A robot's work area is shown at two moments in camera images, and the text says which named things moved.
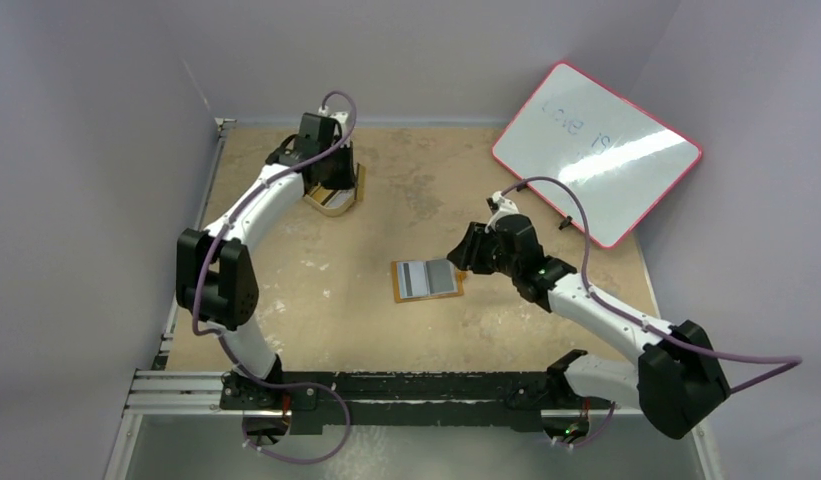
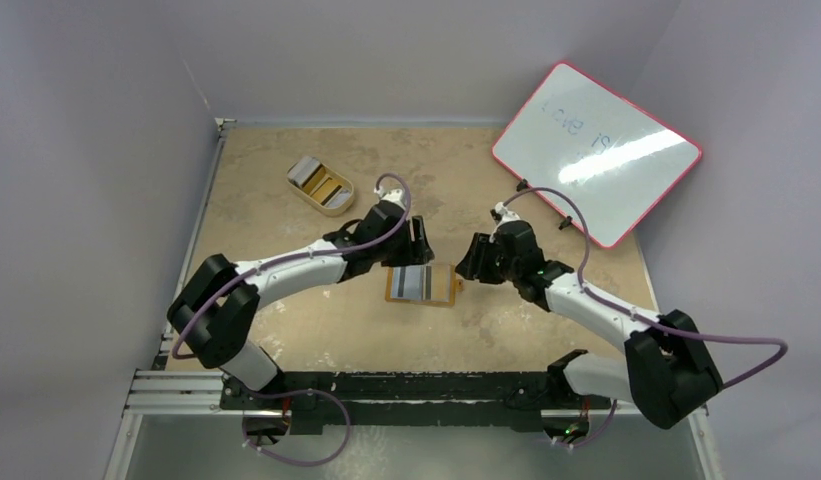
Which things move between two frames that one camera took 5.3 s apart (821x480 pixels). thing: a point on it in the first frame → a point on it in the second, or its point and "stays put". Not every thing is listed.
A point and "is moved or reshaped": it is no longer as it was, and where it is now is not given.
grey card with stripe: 413,279 is moved or reshaped
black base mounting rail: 402,401 stays put
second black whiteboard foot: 565,223 stays put
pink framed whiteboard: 622,159 stays put
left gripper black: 348,180 → 415,252
